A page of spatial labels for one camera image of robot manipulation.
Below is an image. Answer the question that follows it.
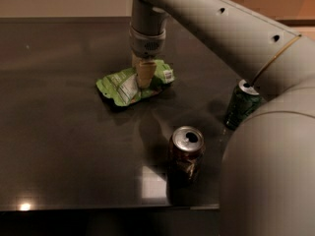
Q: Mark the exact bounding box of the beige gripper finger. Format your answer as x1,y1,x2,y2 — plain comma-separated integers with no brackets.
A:
136,61,157,89
132,53,141,68

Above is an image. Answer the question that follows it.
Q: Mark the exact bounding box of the green rice chip bag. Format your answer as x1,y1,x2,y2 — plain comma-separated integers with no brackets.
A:
95,60,175,107

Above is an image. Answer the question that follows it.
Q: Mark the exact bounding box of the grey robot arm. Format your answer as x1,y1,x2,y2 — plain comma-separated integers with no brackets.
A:
142,0,315,236

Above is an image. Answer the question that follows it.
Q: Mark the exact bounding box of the brown soda can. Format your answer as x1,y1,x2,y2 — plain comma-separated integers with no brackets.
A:
168,126,206,187

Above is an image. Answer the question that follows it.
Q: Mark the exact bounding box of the green soda can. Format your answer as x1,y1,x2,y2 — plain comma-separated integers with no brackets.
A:
224,80,262,130

